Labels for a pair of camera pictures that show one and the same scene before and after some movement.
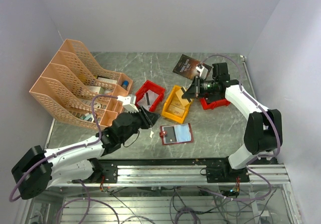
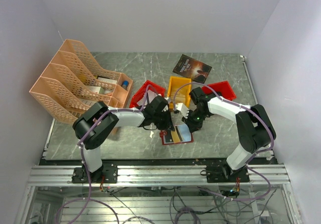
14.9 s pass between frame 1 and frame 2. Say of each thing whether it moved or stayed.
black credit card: stayed
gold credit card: moved
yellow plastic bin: moved
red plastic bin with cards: stayed
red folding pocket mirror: stayed
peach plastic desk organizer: stayed
